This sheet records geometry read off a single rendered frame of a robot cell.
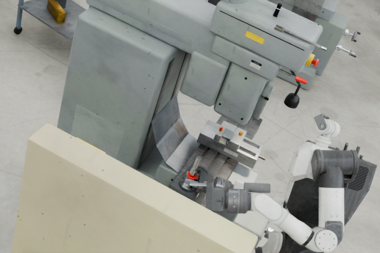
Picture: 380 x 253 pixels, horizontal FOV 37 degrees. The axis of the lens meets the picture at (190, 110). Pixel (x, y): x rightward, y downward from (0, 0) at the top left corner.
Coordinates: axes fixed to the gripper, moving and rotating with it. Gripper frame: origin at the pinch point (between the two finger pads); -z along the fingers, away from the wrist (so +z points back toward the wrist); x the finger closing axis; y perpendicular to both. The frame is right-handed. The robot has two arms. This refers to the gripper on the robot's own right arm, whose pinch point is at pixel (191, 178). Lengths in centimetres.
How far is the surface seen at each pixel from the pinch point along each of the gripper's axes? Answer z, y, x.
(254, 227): 45, 43, -24
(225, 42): -4, -52, -39
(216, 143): 13, 18, -54
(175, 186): -6.1, 4.7, 2.8
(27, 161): -44, -105, 122
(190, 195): 1.5, 4.7, 6.0
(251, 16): 3, -69, -38
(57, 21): -131, 87, -237
